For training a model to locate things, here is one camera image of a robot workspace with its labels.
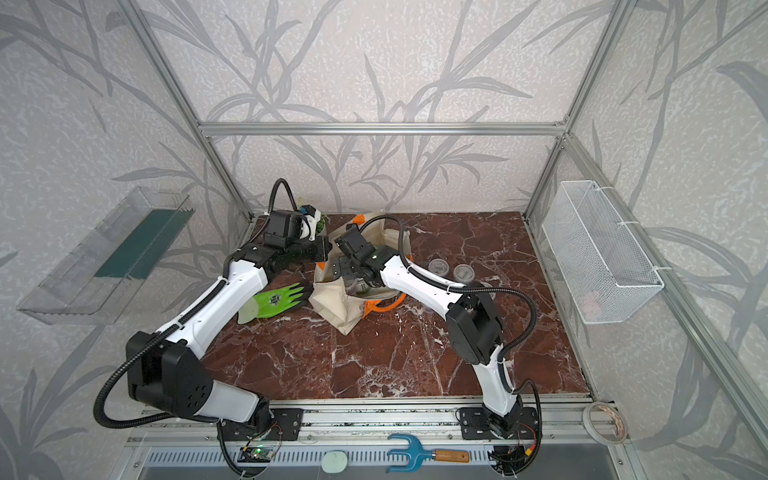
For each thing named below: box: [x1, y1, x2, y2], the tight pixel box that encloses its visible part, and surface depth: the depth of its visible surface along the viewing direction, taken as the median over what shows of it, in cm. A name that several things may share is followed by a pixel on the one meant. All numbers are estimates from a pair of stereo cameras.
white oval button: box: [321, 451, 348, 473], surface depth 68 cm
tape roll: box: [582, 401, 627, 445], surface depth 75 cm
